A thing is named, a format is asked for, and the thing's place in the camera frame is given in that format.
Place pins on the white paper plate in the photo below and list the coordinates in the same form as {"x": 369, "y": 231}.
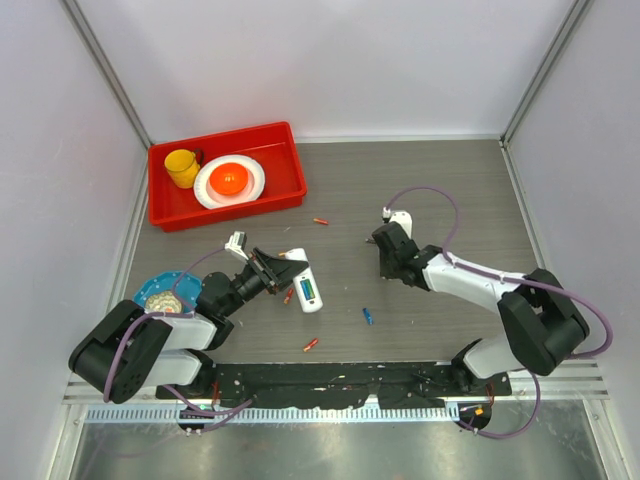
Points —
{"x": 210, "y": 200}

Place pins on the white remote control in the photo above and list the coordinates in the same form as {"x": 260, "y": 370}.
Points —
{"x": 299, "y": 254}

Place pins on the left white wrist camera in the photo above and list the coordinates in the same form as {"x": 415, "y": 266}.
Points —
{"x": 236, "y": 244}

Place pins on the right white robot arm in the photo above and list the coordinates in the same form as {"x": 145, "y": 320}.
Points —
{"x": 541, "y": 326}

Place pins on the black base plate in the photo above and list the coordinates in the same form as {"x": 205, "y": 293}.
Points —
{"x": 337, "y": 386}

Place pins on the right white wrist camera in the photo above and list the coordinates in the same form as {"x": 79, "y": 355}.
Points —
{"x": 401, "y": 217}

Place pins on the green battery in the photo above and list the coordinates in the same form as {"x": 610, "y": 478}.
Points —
{"x": 312, "y": 288}

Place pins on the blue patterned plate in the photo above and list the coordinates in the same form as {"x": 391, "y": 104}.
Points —
{"x": 170, "y": 291}

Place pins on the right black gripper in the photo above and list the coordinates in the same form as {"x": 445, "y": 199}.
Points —
{"x": 384, "y": 270}

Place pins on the orange bowl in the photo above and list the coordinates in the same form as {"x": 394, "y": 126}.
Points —
{"x": 229, "y": 179}

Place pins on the red orange battery middle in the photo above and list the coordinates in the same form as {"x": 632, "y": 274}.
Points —
{"x": 289, "y": 295}

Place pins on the red plastic bin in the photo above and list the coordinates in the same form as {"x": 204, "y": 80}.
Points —
{"x": 271, "y": 145}

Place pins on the red orange battery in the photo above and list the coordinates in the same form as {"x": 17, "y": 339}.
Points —
{"x": 289, "y": 295}
{"x": 310, "y": 345}

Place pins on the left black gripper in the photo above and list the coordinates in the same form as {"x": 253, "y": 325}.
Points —
{"x": 275, "y": 273}

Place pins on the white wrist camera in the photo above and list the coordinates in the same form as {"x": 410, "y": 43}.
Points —
{"x": 236, "y": 244}
{"x": 401, "y": 217}

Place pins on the yellow mug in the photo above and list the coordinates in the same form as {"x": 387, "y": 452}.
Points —
{"x": 183, "y": 166}

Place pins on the white slotted cable duct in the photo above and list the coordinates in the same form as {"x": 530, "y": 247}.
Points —
{"x": 369, "y": 413}

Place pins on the red orange battery lower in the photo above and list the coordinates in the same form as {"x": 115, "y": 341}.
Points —
{"x": 310, "y": 345}

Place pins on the blue battery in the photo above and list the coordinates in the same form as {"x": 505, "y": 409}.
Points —
{"x": 368, "y": 317}
{"x": 307, "y": 290}

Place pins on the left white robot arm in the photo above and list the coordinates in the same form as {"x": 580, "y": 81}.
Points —
{"x": 132, "y": 348}

